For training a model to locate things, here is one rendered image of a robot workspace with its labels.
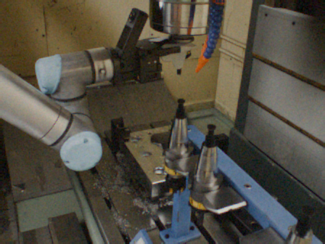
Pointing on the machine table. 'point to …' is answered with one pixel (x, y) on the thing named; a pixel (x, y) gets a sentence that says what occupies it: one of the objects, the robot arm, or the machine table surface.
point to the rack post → (180, 221)
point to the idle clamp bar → (249, 226)
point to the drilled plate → (142, 169)
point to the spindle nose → (180, 17)
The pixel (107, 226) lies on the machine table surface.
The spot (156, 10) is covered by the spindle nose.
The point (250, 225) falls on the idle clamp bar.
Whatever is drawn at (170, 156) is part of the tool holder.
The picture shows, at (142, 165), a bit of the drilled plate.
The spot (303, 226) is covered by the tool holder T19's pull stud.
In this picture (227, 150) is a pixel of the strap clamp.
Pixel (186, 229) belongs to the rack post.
